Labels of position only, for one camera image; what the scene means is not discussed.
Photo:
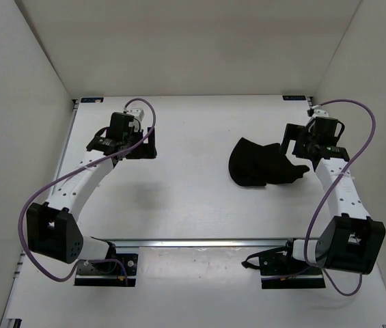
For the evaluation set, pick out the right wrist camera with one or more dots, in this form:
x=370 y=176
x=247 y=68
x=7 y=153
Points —
x=314 y=112

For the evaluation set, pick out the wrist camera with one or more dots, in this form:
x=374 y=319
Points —
x=137 y=112
x=314 y=112

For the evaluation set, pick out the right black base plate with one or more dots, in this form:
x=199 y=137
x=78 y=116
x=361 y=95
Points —
x=280 y=271

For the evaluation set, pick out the aluminium rail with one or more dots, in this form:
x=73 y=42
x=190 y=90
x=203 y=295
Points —
x=198 y=243

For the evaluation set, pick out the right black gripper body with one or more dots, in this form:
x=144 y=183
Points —
x=303 y=143

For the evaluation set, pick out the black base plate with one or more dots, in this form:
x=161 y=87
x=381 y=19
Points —
x=280 y=271
x=109 y=274

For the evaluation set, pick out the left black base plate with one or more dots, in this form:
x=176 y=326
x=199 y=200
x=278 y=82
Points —
x=109 y=274

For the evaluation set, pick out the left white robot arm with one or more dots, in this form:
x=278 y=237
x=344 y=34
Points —
x=52 y=228

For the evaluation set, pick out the right blue label sticker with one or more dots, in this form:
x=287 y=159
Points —
x=294 y=98

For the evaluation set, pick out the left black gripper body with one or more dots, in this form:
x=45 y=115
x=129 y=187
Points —
x=134 y=135

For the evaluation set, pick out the blue label sticker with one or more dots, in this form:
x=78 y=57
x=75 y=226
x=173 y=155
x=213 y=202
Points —
x=91 y=100
x=294 y=98

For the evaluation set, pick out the left blue label sticker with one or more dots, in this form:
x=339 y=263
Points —
x=91 y=100

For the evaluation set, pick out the black skirt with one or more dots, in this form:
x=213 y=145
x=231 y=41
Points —
x=253 y=166

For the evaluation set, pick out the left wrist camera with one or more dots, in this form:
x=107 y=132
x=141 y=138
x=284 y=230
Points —
x=137 y=112

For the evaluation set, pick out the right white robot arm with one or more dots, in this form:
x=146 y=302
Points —
x=352 y=240

